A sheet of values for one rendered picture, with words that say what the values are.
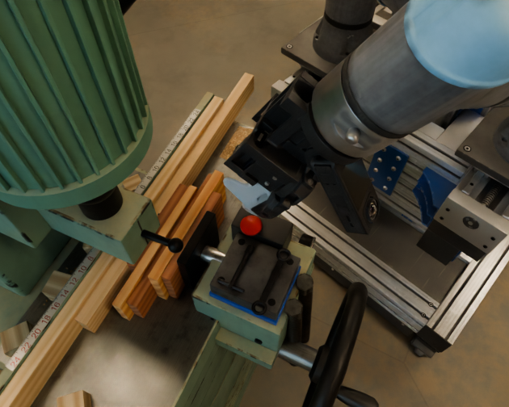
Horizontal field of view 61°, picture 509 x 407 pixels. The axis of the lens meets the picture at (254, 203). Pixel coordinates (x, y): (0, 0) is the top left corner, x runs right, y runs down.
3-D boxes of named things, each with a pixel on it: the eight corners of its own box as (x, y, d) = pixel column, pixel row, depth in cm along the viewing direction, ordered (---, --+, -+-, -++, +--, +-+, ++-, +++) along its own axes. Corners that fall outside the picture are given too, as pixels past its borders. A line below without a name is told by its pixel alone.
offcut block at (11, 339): (44, 348, 72) (31, 340, 68) (17, 360, 71) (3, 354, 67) (38, 329, 73) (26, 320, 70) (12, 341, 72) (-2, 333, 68)
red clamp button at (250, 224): (256, 240, 58) (256, 236, 57) (236, 232, 59) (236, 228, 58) (265, 222, 60) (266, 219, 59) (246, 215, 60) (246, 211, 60)
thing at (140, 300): (144, 318, 64) (136, 307, 60) (134, 314, 65) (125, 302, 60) (220, 193, 76) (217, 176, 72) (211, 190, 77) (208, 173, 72)
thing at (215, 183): (166, 300, 66) (157, 280, 59) (157, 295, 66) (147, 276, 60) (226, 199, 76) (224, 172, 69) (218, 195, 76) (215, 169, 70)
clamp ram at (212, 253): (228, 305, 65) (225, 282, 57) (184, 286, 66) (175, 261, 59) (253, 255, 69) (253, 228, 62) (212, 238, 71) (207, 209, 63)
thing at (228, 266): (275, 326, 58) (278, 312, 53) (203, 293, 60) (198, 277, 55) (310, 245, 64) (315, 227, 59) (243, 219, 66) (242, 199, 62)
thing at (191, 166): (94, 333, 63) (86, 325, 60) (83, 327, 63) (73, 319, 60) (254, 90, 90) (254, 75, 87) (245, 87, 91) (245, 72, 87)
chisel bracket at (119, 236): (136, 270, 59) (120, 242, 52) (54, 233, 62) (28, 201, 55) (165, 228, 63) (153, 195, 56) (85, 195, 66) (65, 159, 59)
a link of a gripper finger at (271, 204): (260, 186, 51) (301, 159, 43) (272, 195, 51) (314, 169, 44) (243, 218, 48) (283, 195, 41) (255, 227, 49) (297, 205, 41)
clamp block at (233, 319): (275, 355, 64) (279, 338, 57) (195, 318, 67) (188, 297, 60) (311, 271, 72) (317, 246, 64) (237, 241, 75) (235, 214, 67)
